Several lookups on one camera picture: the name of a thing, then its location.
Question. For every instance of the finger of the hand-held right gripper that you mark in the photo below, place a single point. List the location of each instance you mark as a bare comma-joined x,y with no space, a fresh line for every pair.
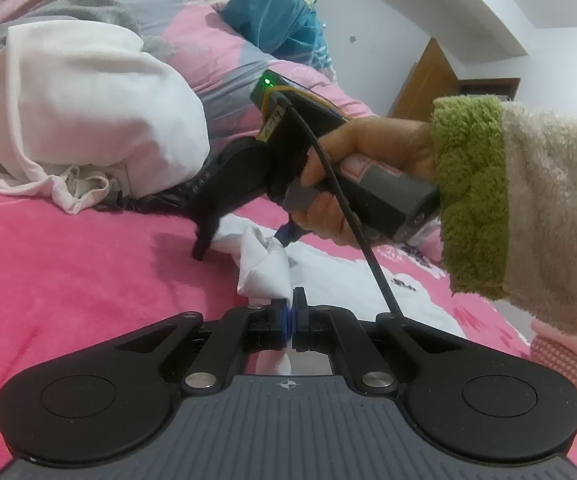
287,234
207,237

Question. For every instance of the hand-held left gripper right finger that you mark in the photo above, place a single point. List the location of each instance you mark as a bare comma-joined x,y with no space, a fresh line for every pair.
298,317

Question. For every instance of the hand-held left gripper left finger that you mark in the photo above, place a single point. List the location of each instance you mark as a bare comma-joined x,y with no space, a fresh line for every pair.
279,317

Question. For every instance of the white shirt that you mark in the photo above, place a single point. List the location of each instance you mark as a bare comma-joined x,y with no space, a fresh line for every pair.
263,270

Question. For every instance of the person's right hand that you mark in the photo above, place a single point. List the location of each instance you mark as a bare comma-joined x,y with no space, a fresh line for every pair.
383,140

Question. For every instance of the dark grey garment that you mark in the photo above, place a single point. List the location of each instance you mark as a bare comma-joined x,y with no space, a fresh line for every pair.
168,197

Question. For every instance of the pink and grey duvet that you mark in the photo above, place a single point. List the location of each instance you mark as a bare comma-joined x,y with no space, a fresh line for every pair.
228,50

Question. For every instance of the teal printed cloth bundle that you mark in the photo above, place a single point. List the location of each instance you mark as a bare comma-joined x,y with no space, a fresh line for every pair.
278,20

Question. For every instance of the pink floral blanket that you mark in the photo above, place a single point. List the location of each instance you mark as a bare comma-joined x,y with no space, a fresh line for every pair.
93,270

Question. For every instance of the cream white garment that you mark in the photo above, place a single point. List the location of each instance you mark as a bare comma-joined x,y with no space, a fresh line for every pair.
83,110

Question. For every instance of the light grey garment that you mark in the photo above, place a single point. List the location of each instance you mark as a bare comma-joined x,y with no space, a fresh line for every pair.
73,7

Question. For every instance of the pink checked folded garment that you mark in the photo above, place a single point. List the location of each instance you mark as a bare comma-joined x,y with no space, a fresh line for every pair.
573,375

